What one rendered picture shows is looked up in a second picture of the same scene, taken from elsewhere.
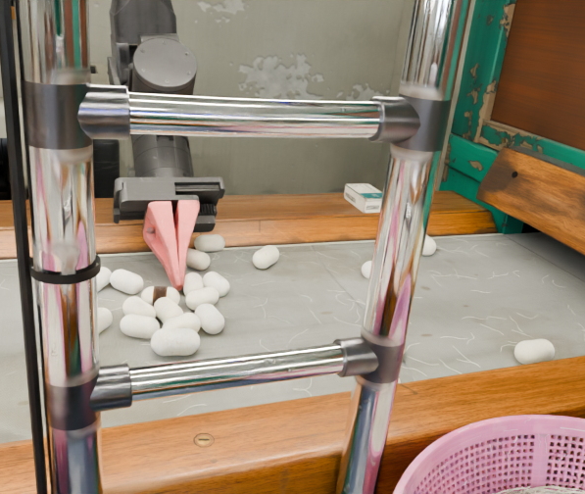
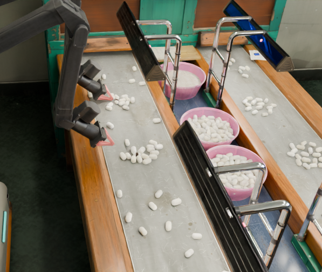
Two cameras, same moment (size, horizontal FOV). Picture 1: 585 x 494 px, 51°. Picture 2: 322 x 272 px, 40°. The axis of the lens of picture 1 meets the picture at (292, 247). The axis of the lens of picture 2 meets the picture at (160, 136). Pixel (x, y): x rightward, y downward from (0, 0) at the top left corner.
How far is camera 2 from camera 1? 2.05 m
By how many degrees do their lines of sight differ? 74
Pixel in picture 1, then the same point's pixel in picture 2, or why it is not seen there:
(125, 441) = (159, 101)
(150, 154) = (95, 83)
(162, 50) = (94, 63)
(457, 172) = (55, 49)
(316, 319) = (121, 87)
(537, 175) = (94, 41)
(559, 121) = not seen: hidden behind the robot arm
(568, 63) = not seen: hidden behind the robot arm
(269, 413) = (154, 91)
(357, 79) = not seen: outside the picture
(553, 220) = (103, 48)
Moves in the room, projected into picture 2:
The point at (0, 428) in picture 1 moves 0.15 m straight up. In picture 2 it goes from (151, 115) to (153, 87)
